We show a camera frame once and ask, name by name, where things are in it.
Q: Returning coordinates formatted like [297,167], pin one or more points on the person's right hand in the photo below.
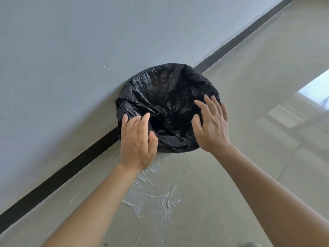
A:
[213,131]

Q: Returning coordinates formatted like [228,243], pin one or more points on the person's right forearm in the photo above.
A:
[270,203]

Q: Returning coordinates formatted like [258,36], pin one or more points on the person's left forearm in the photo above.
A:
[97,208]

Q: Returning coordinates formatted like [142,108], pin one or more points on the person's left hand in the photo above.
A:
[136,146]

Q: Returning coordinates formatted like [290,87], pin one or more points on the black trash bag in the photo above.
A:
[167,100]

